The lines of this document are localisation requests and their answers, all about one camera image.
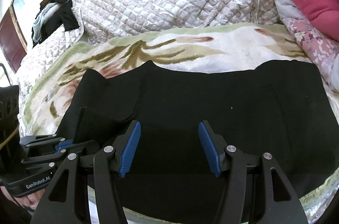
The dark red wooden door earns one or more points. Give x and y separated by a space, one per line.
13 43

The pink floral folded comforter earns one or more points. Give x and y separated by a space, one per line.
321 49

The black pants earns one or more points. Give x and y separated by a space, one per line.
279 107

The dark clothes pile at headboard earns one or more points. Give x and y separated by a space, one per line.
51 17

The magenta pink pillow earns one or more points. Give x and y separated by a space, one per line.
322 14

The left hand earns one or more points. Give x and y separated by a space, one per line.
30 201

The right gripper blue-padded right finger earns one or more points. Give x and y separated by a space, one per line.
274 199

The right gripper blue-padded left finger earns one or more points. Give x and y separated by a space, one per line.
66 198

